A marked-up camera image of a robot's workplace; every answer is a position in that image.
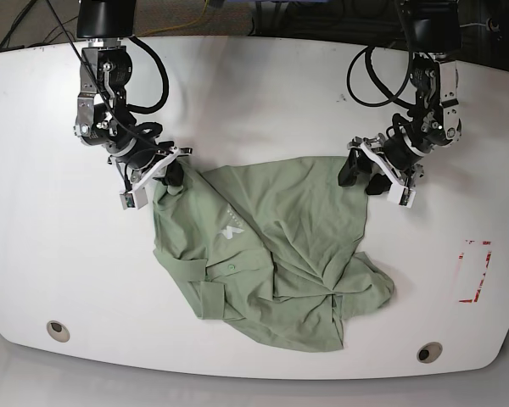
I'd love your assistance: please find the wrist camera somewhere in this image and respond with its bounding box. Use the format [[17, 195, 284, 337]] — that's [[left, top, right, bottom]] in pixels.
[[120, 187, 148, 209], [387, 183, 416, 209]]

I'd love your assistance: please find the left table grommet hole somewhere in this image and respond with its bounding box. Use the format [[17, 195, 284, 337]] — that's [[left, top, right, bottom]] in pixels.
[[46, 321, 70, 343]]

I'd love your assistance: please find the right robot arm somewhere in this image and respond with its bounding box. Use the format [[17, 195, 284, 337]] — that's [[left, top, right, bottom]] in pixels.
[[75, 1, 175, 190]]

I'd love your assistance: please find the table grommet hole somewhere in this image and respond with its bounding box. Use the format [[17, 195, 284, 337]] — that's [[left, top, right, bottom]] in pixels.
[[46, 321, 70, 343], [417, 342, 443, 364]]

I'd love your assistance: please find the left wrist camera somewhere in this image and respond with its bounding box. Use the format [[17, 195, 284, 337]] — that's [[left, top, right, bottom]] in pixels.
[[387, 183, 416, 209]]

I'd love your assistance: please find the red tape marking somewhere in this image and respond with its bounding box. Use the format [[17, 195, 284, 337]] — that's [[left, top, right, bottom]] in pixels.
[[454, 240, 492, 304]]

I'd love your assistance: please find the right table grommet hole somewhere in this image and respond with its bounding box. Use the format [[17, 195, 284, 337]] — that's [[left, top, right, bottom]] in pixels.
[[417, 342, 443, 364]]

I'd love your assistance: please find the green t-shirt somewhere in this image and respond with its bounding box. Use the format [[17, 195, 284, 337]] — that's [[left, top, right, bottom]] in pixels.
[[153, 156, 394, 353]]

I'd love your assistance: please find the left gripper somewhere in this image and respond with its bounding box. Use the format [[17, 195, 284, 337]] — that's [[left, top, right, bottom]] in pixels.
[[338, 135, 423, 196]]

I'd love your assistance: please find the yellow cable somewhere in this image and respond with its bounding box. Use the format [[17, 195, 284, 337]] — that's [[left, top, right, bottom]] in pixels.
[[137, 0, 209, 39]]

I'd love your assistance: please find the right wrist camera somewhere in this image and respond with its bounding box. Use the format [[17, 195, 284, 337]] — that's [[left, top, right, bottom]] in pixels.
[[120, 187, 148, 209]]

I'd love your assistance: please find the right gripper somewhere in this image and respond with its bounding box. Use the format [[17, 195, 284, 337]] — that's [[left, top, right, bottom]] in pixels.
[[107, 142, 193, 195]]

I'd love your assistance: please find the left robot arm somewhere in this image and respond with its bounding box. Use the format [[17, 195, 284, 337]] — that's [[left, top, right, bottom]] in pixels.
[[338, 1, 462, 206]]

